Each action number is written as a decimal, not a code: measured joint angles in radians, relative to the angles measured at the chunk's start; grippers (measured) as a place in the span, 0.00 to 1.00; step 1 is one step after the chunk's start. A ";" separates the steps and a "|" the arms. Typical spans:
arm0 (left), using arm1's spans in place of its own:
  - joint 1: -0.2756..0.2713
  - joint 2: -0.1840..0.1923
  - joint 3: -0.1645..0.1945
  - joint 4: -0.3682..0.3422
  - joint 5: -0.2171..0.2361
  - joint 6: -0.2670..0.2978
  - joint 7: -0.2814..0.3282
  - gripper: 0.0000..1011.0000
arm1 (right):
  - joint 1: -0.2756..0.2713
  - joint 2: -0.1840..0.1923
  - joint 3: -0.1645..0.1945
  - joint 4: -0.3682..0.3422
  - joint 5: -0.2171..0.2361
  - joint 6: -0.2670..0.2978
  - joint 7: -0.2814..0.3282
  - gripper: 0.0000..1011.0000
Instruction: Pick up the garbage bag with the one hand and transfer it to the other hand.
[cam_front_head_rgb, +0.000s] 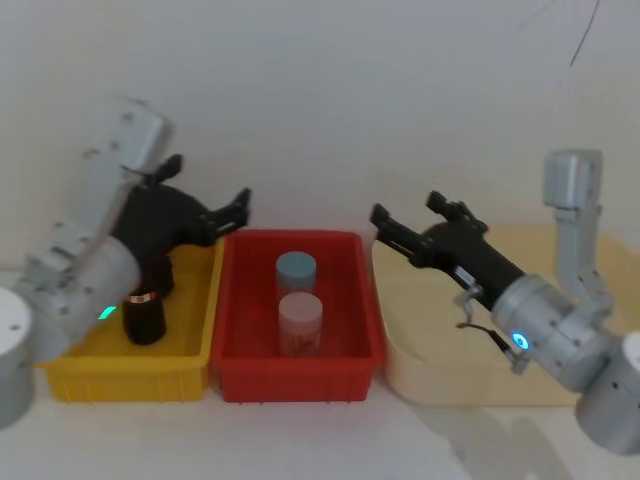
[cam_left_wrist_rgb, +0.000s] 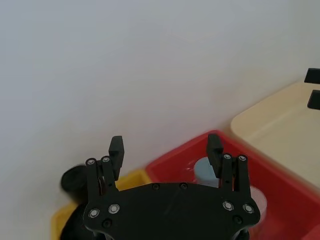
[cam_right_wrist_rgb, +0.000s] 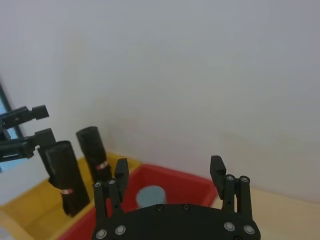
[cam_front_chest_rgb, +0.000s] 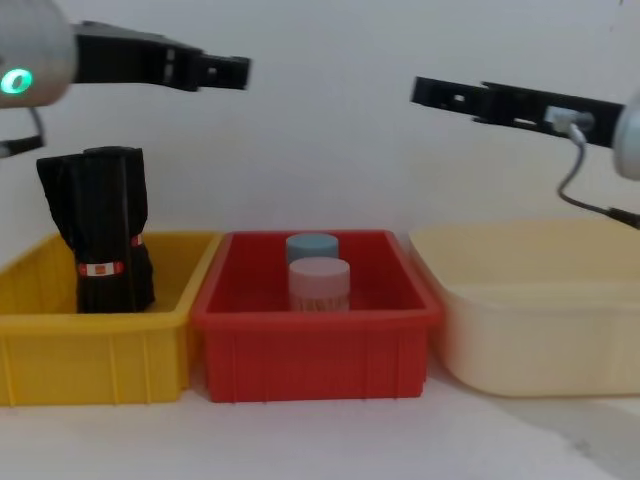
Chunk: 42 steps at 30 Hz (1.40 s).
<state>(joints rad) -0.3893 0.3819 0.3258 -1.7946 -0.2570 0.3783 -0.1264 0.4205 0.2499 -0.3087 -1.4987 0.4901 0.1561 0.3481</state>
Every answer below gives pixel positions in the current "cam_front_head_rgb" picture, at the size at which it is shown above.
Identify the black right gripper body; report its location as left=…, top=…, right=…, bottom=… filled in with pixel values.
left=408, top=222, right=526, bottom=311

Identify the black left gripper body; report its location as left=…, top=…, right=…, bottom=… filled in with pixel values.
left=111, top=181, right=211, bottom=264

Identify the plain black bottle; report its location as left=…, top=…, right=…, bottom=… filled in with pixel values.
left=142, top=253, right=177, bottom=302

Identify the clear jar with blue lid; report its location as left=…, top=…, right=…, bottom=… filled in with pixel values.
left=275, top=250, right=319, bottom=302

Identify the red plastic bin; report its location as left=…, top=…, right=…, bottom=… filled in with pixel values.
left=209, top=228, right=387, bottom=406

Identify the cream plastic tray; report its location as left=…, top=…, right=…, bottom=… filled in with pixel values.
left=369, top=223, right=632, bottom=409

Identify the black bottle with label band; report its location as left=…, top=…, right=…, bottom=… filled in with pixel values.
left=122, top=288, right=168, bottom=347

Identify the clear jar with white lid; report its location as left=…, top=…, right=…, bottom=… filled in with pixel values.
left=277, top=292, right=324, bottom=358

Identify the yellow plastic bin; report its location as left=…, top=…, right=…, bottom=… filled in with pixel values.
left=35, top=234, right=227, bottom=404

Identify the thin dark gripper cable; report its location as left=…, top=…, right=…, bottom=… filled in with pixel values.
left=453, top=285, right=529, bottom=375

